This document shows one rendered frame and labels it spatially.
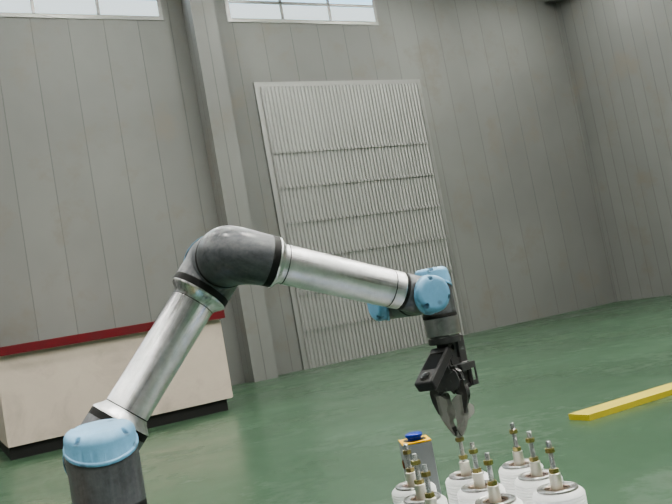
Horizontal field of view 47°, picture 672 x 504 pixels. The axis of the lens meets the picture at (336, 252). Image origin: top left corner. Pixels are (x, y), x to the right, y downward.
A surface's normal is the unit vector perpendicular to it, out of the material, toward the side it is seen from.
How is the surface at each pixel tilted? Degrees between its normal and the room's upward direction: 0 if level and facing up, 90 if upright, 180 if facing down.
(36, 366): 90
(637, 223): 90
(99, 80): 90
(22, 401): 90
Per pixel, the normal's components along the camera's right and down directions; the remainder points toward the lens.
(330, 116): 0.45, -0.15
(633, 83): -0.87, 0.12
